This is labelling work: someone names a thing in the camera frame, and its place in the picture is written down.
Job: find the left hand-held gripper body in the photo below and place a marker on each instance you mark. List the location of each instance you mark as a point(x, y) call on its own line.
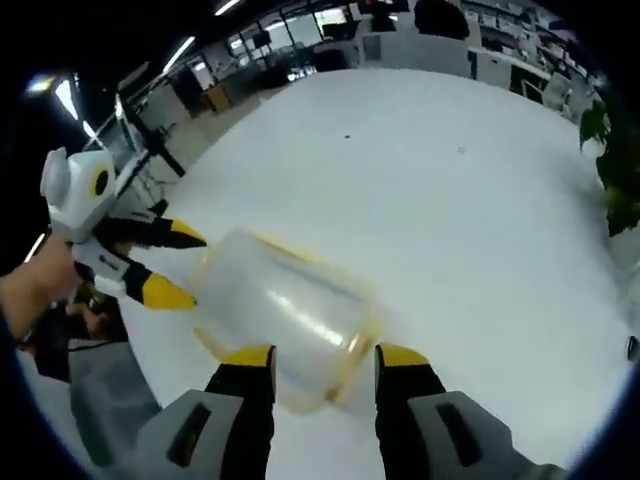
point(80, 200)

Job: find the white mesh office chair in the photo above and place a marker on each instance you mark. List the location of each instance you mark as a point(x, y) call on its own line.
point(372, 47)

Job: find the green potted plant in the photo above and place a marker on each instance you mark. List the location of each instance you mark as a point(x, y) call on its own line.
point(620, 170)

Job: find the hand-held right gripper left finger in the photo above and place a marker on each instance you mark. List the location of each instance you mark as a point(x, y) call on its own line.
point(240, 400)

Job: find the person's left hand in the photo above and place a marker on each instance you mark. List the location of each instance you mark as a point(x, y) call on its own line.
point(37, 287)

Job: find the white storage shelves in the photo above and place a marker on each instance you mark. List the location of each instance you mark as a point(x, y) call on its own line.
point(530, 45)

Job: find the clear container with yellow buckles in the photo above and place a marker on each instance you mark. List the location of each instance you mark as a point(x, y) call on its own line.
point(280, 310)

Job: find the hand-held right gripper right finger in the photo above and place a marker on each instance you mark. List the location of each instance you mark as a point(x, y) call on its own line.
point(410, 400)

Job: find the grey chair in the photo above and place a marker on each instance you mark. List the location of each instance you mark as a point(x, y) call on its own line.
point(110, 400)

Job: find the yellow cabinet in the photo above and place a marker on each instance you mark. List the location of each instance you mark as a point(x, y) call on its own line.
point(217, 99)

